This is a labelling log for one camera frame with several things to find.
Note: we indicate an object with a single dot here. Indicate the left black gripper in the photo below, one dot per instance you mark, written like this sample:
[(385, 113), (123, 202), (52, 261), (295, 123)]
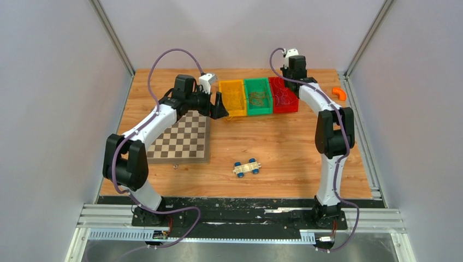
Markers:
[(215, 112)]

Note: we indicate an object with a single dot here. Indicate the left aluminium frame post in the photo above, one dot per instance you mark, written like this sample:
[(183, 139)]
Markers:
[(108, 27)]

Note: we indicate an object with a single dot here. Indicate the right aluminium frame post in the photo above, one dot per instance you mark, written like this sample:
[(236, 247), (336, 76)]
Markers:
[(374, 27)]

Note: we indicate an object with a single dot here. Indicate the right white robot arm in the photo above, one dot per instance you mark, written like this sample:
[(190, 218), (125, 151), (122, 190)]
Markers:
[(334, 136)]

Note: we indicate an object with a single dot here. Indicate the red plastic bin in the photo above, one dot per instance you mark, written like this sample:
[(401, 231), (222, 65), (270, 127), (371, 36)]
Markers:
[(284, 101)]

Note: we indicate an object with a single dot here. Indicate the wooden chessboard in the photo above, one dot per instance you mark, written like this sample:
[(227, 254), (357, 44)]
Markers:
[(187, 141)]

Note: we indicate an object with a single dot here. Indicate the slotted grey cable duct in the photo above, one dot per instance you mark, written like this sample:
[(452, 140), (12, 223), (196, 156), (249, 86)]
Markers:
[(230, 234)]

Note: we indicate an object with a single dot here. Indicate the wooden toy car blue wheels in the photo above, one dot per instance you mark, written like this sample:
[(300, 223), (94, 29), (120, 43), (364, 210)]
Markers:
[(240, 169)]

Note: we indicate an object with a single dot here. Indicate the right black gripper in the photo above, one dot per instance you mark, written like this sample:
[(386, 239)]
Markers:
[(285, 71)]

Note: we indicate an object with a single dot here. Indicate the yellow plastic bin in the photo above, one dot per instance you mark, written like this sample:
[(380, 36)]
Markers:
[(234, 97)]

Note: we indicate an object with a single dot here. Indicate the green plastic bin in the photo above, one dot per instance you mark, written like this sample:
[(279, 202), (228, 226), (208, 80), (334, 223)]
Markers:
[(259, 97)]

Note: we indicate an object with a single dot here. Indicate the orange curved plastic piece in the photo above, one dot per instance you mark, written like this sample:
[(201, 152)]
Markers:
[(340, 93)]

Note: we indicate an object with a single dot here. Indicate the aluminium frame post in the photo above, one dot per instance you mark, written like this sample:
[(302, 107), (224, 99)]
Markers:
[(374, 27), (108, 27)]

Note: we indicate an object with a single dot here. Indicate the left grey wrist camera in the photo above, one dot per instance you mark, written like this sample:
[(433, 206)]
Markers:
[(206, 81)]

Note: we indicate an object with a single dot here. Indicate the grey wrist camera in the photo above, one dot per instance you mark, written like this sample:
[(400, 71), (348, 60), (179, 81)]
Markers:
[(206, 81), (287, 53)]

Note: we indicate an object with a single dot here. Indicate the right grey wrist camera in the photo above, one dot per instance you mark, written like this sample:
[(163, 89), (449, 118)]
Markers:
[(287, 53)]

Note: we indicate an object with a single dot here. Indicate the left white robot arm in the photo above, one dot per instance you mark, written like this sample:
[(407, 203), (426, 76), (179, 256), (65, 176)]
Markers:
[(125, 158)]

